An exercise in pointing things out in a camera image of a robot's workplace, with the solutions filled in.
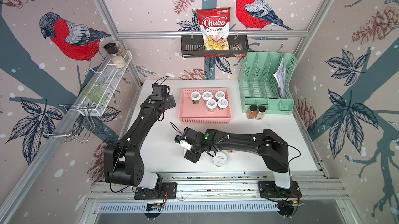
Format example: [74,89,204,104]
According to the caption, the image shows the orange spice bottle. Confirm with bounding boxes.
[247,104,257,119]

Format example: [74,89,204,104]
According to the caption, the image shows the white yogurt bottle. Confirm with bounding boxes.
[202,91,213,102]
[215,91,225,101]
[217,98,229,110]

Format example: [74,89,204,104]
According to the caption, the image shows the green glass cup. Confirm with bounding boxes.
[82,83,108,104]

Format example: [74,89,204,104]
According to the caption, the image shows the red Chuba chips bag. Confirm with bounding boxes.
[196,7,231,50]

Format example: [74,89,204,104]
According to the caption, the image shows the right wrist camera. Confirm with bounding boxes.
[179,139,192,151]

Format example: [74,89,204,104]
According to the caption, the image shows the beige spice bottle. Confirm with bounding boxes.
[255,105,267,120]

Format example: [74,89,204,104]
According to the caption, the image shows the black wire wall basket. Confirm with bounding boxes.
[181,35,249,58]

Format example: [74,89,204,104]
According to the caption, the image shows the papers in organizer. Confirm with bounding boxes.
[273,52,286,99]

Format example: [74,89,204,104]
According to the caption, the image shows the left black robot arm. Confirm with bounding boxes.
[103,83,176,192]

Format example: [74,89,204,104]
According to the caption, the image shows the green plastic file organizer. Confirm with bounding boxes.
[239,52,297,115]

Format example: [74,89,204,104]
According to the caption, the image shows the wire rack hanger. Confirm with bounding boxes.
[36,104,96,144]

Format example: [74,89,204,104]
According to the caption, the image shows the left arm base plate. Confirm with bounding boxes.
[134,182,177,200]

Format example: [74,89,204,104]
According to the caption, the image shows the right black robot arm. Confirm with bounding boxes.
[175,127,292,191]

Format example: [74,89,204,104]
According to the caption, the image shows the pink plastic basket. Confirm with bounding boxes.
[178,88,232,124]

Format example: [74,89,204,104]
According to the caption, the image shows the white wire wall shelf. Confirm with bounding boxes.
[78,50,133,116]

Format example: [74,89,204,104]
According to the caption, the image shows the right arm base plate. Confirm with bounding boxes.
[258,180,302,199]

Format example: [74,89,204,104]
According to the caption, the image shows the black lid spice jar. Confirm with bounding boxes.
[104,43,126,69]

